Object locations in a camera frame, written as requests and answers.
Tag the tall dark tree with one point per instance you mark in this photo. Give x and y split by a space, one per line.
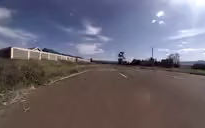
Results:
121 57

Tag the white dashed centre line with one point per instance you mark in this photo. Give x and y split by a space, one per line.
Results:
123 75

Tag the white edge line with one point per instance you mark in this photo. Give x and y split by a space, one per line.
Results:
68 76

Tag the reddish brown asphalt road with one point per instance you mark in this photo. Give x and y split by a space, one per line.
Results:
123 103

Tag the row of dark trees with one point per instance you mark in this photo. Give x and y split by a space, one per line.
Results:
156 62

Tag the building with pale gable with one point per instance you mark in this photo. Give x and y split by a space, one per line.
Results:
35 49

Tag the dry grass verge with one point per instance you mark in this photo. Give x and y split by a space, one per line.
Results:
20 75

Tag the long pale boundary wall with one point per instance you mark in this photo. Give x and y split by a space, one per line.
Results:
40 55

